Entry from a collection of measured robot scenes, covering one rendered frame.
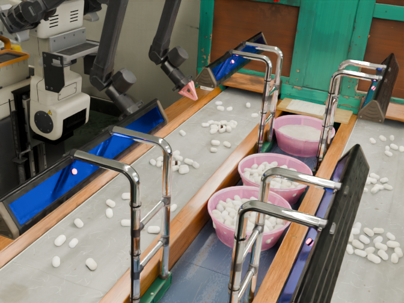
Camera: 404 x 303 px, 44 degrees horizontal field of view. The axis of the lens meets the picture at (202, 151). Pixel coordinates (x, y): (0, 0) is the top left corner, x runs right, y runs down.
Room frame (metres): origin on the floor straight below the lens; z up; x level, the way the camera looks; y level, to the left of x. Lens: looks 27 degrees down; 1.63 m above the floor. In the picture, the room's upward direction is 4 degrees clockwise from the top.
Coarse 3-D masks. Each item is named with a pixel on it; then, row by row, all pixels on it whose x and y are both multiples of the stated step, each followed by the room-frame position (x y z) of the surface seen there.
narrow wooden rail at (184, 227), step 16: (288, 112) 2.31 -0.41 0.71; (256, 128) 1.95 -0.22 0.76; (240, 144) 1.78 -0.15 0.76; (256, 144) 1.82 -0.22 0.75; (240, 160) 1.65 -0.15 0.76; (224, 176) 1.52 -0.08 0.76; (208, 192) 1.41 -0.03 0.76; (192, 208) 1.31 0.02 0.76; (176, 224) 1.22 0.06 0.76; (192, 224) 1.25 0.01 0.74; (176, 240) 1.15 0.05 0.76; (192, 240) 1.26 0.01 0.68; (144, 256) 1.06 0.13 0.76; (176, 256) 1.15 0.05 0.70; (128, 272) 0.99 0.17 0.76; (144, 272) 1.00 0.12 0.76; (112, 288) 0.93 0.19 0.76; (128, 288) 0.94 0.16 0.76; (144, 288) 0.98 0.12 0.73
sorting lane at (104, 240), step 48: (240, 96) 2.39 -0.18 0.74; (192, 144) 1.81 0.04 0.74; (96, 192) 1.40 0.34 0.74; (144, 192) 1.42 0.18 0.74; (192, 192) 1.44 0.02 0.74; (48, 240) 1.13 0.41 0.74; (96, 240) 1.14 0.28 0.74; (144, 240) 1.16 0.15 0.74; (0, 288) 0.93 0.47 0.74; (48, 288) 0.94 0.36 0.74; (96, 288) 0.96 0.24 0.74
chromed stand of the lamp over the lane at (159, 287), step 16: (112, 128) 1.09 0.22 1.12; (160, 144) 1.04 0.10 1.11; (80, 160) 0.94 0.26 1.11; (96, 160) 0.93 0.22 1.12; (112, 160) 0.93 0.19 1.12; (128, 176) 0.90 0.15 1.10; (160, 208) 1.00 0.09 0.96; (144, 224) 0.93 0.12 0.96; (160, 240) 1.02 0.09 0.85; (160, 256) 1.04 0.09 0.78; (160, 272) 1.04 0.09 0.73; (160, 288) 1.00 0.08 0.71
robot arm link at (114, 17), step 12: (120, 0) 1.65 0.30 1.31; (108, 12) 1.68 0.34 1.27; (120, 12) 1.66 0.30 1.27; (108, 24) 1.68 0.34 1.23; (120, 24) 1.69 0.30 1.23; (108, 36) 1.68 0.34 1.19; (108, 48) 1.69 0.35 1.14; (96, 60) 1.70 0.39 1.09; (108, 60) 1.69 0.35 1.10; (96, 72) 1.70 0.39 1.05; (108, 72) 1.71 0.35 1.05
